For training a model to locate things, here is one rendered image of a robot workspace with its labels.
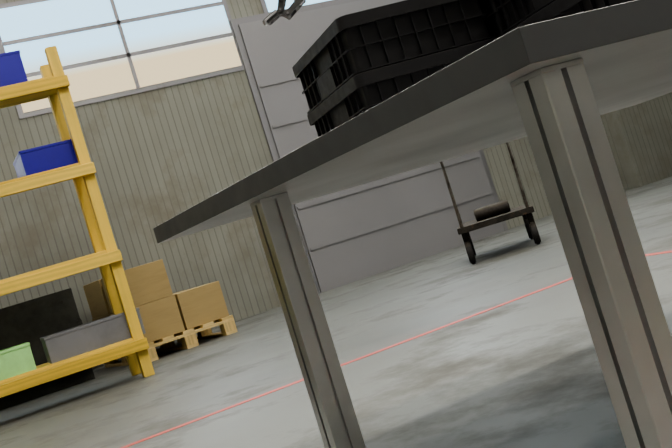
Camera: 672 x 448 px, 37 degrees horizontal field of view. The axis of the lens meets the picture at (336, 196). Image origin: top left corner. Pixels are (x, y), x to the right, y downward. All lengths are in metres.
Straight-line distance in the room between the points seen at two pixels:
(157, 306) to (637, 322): 7.33
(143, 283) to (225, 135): 2.57
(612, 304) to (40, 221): 8.88
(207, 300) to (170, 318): 0.37
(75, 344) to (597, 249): 6.01
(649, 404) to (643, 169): 11.33
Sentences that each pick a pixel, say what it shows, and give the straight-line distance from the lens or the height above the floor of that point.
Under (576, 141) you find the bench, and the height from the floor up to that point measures 0.57.
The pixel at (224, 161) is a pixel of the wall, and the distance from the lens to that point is 10.28.
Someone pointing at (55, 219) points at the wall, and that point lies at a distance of 9.81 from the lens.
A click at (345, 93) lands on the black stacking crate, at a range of 1.89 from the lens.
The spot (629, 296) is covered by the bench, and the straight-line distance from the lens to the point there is 1.12.
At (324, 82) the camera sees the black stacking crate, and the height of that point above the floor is 0.85.
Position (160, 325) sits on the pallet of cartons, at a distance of 8.31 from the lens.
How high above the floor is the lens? 0.56
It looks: 2 degrees up
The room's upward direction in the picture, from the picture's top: 17 degrees counter-clockwise
